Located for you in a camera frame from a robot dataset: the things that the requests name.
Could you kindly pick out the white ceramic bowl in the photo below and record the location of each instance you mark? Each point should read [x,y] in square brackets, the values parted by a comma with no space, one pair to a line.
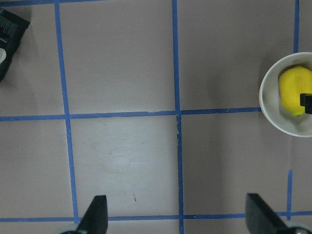
[269,98]

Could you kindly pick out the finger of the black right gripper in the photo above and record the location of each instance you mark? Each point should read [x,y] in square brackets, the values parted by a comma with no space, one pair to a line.
[306,102]

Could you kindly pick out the cream plate in rack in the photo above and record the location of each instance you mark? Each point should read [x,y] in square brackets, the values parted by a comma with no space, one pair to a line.
[2,55]

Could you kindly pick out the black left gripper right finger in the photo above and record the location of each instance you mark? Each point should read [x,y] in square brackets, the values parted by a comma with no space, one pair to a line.
[260,218]

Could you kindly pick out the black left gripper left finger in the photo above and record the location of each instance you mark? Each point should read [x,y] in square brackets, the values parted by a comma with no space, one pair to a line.
[95,220]

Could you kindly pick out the yellow lemon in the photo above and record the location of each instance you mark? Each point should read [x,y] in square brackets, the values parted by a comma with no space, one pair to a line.
[292,83]

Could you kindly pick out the black dish rack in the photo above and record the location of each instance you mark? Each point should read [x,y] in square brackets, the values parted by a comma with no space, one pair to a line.
[12,29]

